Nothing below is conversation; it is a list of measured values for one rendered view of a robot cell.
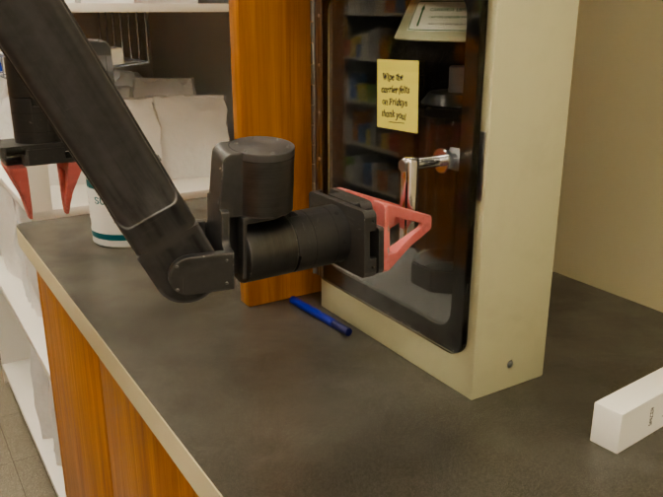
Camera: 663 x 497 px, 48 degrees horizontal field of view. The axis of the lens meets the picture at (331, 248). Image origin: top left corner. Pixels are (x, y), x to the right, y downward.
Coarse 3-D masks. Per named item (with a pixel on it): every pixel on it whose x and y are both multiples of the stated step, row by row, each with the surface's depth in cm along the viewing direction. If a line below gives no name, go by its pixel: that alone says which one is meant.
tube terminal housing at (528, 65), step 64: (512, 0) 69; (576, 0) 73; (512, 64) 71; (512, 128) 73; (512, 192) 76; (512, 256) 78; (384, 320) 93; (512, 320) 81; (448, 384) 84; (512, 384) 84
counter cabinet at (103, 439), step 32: (64, 320) 134; (64, 352) 140; (64, 384) 145; (96, 384) 119; (64, 416) 152; (96, 416) 124; (128, 416) 104; (64, 448) 159; (96, 448) 128; (128, 448) 107; (160, 448) 92; (64, 480) 167; (96, 480) 133; (128, 480) 110; (160, 480) 95
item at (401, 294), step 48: (336, 0) 89; (384, 0) 81; (432, 0) 74; (480, 0) 68; (336, 48) 90; (384, 48) 82; (432, 48) 75; (480, 48) 70; (336, 96) 92; (432, 96) 76; (480, 96) 71; (336, 144) 94; (384, 144) 85; (432, 144) 78; (384, 192) 87; (432, 192) 79; (432, 240) 80; (384, 288) 90; (432, 288) 82; (432, 336) 83
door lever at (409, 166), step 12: (408, 156) 75; (432, 156) 76; (444, 156) 76; (408, 168) 74; (420, 168) 75; (444, 168) 76; (408, 180) 74; (408, 192) 74; (408, 204) 75; (408, 228) 76
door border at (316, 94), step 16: (320, 0) 92; (320, 16) 92; (320, 32) 93; (320, 48) 93; (320, 64) 94; (320, 80) 95; (320, 96) 95; (320, 112) 96; (480, 112) 72; (320, 128) 97; (320, 144) 97; (320, 160) 98; (320, 176) 99; (320, 272) 103
